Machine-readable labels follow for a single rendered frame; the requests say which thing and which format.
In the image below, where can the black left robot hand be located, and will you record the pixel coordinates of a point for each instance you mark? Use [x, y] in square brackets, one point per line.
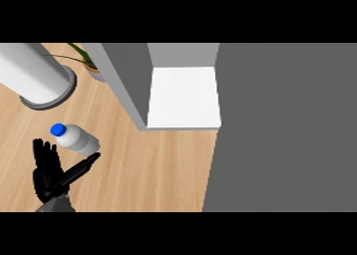
[50, 176]

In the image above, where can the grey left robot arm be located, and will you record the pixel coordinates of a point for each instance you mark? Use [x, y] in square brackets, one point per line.
[57, 205]

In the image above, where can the grey open cabinet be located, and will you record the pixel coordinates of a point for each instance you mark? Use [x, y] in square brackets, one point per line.
[177, 96]

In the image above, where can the dark grey cabinet door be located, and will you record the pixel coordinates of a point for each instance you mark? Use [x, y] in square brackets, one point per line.
[289, 126]

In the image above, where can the white bottle with blue cap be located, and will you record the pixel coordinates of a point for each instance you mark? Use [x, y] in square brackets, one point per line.
[78, 139]

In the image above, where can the green potted plant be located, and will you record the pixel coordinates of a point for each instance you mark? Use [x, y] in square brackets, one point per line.
[85, 61]

